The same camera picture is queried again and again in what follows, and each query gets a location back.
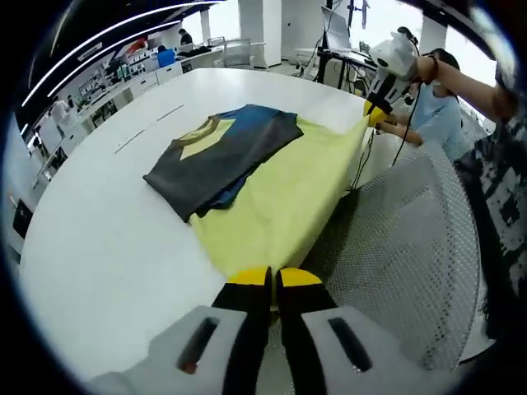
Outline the person's right hand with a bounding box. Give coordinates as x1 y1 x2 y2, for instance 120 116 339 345
409 54 434 86

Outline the grey tilted screen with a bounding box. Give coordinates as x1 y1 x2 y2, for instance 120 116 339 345
320 6 352 49

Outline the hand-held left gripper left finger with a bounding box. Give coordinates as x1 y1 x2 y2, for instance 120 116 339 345
88 265 273 395

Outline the dark clothes pile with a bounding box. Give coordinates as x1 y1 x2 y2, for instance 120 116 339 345
179 44 213 59

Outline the white counter with drawers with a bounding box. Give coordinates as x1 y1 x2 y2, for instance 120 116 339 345
32 61 226 190

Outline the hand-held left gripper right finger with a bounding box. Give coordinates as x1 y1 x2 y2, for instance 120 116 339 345
274 266 458 395

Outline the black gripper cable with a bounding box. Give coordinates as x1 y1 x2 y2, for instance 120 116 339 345
347 26 423 193

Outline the black side table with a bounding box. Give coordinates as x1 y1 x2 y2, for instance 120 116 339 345
316 47 374 90

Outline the white mesh office chair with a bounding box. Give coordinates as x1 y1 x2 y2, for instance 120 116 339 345
224 37 253 69

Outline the person's patterned dark clothing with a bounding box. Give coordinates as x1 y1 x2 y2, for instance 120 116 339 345
456 61 527 342

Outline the black square panel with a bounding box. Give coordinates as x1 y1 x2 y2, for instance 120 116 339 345
12 198 34 240

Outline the white perforated chair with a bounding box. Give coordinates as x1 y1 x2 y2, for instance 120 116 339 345
329 139 483 371

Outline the wall shelf with boxes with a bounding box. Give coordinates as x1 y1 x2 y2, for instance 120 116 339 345
73 36 161 109

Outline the white flat table strip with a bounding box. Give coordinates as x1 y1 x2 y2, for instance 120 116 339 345
114 103 185 154

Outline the black camera rig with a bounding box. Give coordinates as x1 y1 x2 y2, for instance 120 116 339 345
348 0 371 30

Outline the yellow grey blue garment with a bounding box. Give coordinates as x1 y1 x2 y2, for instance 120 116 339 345
142 104 374 285

